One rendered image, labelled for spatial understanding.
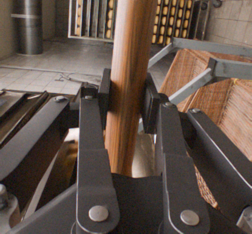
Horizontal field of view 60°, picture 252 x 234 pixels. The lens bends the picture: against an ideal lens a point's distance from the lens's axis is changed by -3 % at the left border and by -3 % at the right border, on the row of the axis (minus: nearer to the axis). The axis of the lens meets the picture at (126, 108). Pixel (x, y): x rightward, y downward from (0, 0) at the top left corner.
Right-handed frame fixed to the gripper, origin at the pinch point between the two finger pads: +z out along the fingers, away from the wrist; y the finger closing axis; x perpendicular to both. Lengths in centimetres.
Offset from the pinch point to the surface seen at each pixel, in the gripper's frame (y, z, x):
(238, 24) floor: 118, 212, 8
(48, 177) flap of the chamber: -20, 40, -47
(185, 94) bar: 18.5, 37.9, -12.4
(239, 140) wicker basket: 60, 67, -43
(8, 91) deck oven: -85, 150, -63
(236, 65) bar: 29.9, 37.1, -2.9
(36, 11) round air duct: -110, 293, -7
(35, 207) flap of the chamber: -20, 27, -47
